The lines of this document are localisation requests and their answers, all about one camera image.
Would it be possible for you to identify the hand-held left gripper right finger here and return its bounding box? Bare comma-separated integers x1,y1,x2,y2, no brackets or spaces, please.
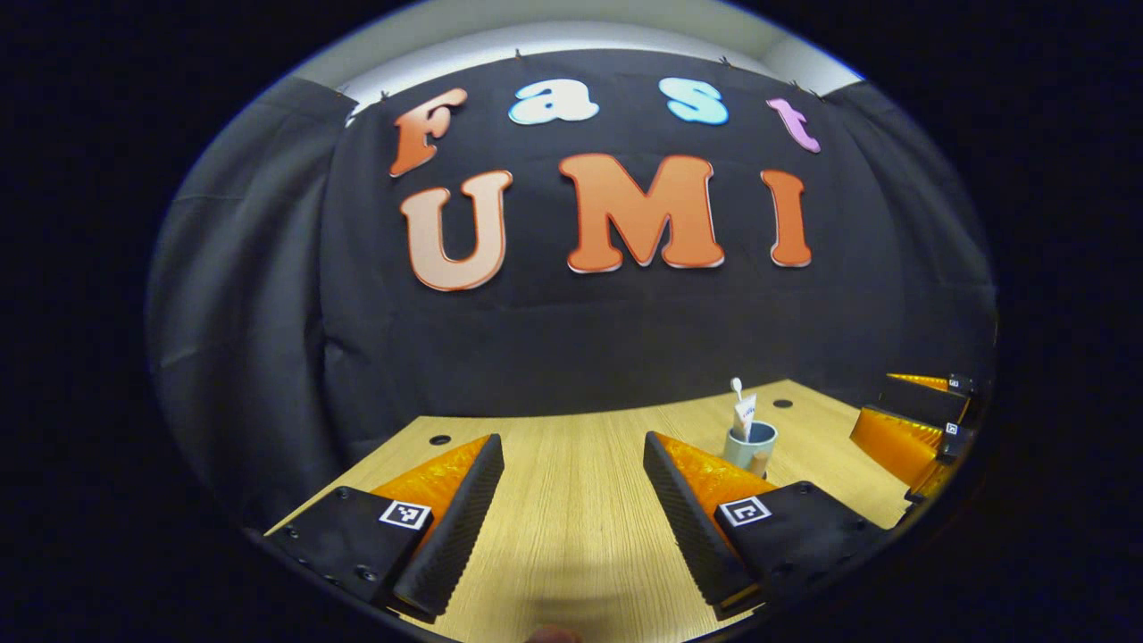
643,431,894,622

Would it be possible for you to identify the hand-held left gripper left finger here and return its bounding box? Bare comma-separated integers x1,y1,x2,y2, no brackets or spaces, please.
246,434,505,624

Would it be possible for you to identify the blue cup with wooden handle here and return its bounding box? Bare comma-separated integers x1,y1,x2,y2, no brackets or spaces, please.
723,422,779,479

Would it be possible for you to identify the wooden desktop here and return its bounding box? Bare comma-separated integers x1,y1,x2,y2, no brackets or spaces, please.
268,380,952,643

